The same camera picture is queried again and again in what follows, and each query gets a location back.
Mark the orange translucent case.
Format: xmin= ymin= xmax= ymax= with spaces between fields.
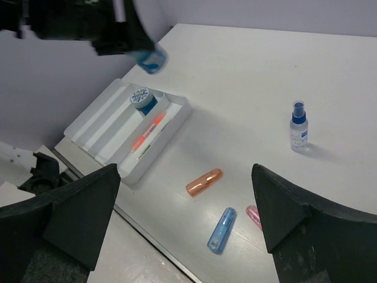
xmin=186 ymin=168 xmax=223 ymax=197

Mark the blue slime jar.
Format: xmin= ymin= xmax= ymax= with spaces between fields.
xmin=130 ymin=87 xmax=158 ymax=116
xmin=127 ymin=44 xmax=168 ymax=74

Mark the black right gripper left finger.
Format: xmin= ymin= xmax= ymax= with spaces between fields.
xmin=1 ymin=164 xmax=121 ymax=282

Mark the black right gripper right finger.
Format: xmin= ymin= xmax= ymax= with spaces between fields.
xmin=251 ymin=163 xmax=376 ymax=282

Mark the small clear spray bottle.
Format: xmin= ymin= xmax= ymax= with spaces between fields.
xmin=290 ymin=100 xmax=309 ymax=152

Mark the pink translucent case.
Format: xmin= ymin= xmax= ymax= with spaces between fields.
xmin=246 ymin=205 xmax=263 ymax=231

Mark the orange highlighter pen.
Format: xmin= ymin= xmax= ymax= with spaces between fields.
xmin=131 ymin=111 xmax=167 ymax=153

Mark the blue translucent case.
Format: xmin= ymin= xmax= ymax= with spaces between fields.
xmin=207 ymin=208 xmax=237 ymax=254

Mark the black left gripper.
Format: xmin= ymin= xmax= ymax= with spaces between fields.
xmin=1 ymin=0 xmax=155 ymax=56

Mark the green pen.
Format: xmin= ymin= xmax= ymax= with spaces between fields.
xmin=136 ymin=118 xmax=172 ymax=160

